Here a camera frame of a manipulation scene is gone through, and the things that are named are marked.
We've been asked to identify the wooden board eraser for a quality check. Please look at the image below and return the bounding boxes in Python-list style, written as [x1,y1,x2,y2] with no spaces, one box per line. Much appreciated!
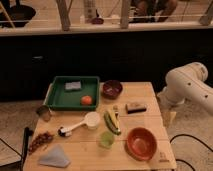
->
[126,102,147,114]

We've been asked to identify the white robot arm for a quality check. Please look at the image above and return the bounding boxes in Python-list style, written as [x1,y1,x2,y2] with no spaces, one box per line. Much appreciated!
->
[157,62,213,127]

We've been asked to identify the green plastic cup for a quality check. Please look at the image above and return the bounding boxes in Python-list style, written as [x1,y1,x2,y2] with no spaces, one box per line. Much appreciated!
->
[98,131,114,149]

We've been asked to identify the orange red bowl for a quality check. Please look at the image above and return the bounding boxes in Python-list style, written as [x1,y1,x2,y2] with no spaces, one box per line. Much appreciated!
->
[125,127,157,161]

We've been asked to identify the yellow banana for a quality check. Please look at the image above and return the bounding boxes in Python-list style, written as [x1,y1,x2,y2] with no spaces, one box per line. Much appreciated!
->
[107,109,120,130]

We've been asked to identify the green cucumber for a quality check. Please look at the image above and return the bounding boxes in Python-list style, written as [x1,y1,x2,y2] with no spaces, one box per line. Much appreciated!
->
[104,113,121,135]

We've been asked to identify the dark red bowl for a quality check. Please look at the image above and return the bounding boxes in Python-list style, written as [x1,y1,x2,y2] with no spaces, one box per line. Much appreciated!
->
[102,80,123,99]

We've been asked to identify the white measuring scoop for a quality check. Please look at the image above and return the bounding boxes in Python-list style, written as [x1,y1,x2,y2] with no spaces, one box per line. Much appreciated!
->
[58,112,101,137]

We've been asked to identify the orange tomato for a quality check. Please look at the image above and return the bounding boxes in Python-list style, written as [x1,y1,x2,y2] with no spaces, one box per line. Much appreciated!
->
[81,95,92,105]

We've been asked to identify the grey sponge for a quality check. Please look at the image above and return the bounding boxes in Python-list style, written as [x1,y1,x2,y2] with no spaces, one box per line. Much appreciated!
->
[65,81,81,91]

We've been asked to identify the seated person legs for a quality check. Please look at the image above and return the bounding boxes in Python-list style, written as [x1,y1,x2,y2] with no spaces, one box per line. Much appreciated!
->
[131,0,178,23]

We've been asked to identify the green plastic tray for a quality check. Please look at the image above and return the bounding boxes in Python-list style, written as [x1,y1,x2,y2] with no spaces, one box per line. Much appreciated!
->
[45,76,99,111]

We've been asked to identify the light blue cloth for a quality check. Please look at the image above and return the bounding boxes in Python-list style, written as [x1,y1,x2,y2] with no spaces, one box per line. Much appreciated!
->
[38,145,71,168]

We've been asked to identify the dark red object on ledge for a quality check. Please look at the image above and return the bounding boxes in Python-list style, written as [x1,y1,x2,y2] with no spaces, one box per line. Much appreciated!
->
[91,17,104,25]

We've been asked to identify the red grapes bunch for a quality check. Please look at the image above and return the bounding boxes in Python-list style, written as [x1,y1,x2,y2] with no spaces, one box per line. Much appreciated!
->
[28,132,54,154]

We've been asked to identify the black round stool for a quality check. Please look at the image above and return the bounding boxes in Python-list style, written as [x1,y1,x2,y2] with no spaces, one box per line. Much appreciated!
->
[0,0,36,28]

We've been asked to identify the black cable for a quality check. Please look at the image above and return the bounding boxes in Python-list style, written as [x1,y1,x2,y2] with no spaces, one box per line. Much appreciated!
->
[169,133,213,171]

